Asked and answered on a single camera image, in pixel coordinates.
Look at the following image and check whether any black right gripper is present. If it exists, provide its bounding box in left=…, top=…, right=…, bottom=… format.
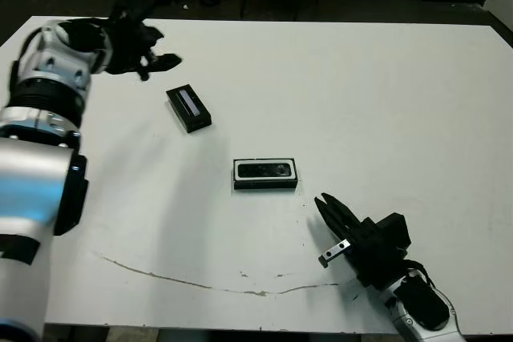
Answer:
left=314, top=192, right=410, bottom=289

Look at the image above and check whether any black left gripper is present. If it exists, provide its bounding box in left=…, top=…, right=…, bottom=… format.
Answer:
left=98, top=17, right=184, bottom=82

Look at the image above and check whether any black lid with silver stripe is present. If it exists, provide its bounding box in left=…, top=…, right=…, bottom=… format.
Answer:
left=166, top=84, right=212, bottom=134

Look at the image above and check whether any black camera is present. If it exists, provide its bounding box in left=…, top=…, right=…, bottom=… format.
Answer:
left=236, top=161, right=292, bottom=179

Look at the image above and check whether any black box with white insert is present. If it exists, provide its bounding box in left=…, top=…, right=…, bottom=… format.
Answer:
left=232, top=156, right=300, bottom=192

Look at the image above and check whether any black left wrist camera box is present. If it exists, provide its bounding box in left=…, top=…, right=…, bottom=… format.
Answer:
left=110, top=0, right=157, bottom=25

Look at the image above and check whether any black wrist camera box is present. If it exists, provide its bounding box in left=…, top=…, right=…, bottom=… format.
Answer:
left=110, top=0, right=157, bottom=25
left=378, top=212, right=413, bottom=255

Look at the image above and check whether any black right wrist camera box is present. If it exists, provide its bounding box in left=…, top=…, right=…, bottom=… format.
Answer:
left=378, top=212, right=413, bottom=255

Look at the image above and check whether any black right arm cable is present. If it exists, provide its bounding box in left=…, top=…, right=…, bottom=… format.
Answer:
left=404, top=260, right=440, bottom=291

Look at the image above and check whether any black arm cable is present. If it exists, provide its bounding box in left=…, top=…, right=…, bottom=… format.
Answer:
left=8, top=27, right=43, bottom=95
left=404, top=260, right=440, bottom=291

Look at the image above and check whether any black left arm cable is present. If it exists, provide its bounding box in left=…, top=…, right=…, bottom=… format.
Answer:
left=8, top=27, right=43, bottom=95

